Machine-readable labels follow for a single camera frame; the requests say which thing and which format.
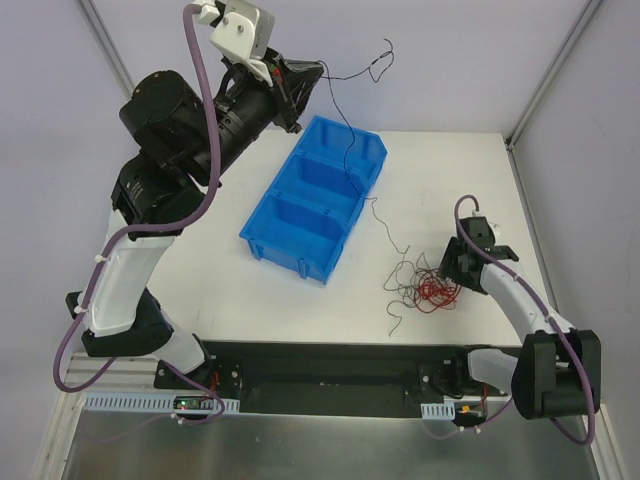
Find purple cable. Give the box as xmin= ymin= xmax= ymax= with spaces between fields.
xmin=453 ymin=194 xmax=599 ymax=446
xmin=53 ymin=3 xmax=224 ymax=394

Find black thin cable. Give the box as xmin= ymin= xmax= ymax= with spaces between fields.
xmin=318 ymin=37 xmax=412 ymax=256

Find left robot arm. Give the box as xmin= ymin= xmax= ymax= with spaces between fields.
xmin=65 ymin=49 xmax=324 ymax=389

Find right white cable duct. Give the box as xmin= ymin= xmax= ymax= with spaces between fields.
xmin=420 ymin=401 xmax=456 ymax=421

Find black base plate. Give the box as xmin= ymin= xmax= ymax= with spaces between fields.
xmin=152 ymin=335 xmax=521 ymax=419

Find white cable duct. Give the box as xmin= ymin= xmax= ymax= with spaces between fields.
xmin=420 ymin=401 xmax=456 ymax=421
xmin=84 ymin=393 xmax=240 ymax=415

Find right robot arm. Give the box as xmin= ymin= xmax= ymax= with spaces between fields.
xmin=438 ymin=216 xmax=601 ymax=420

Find left white cable duct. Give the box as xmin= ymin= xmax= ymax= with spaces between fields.
xmin=84 ymin=393 xmax=240 ymax=415

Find blue plastic compartment bin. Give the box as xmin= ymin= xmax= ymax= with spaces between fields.
xmin=239 ymin=116 xmax=387 ymax=284

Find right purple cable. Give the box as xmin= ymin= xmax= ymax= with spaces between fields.
xmin=453 ymin=194 xmax=599 ymax=446

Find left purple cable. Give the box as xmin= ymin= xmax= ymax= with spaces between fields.
xmin=53 ymin=3 xmax=224 ymax=394

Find red cable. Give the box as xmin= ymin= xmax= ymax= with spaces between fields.
xmin=414 ymin=279 xmax=461 ymax=314

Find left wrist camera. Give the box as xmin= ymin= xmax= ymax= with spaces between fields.
xmin=193 ymin=0 xmax=275 ymax=64

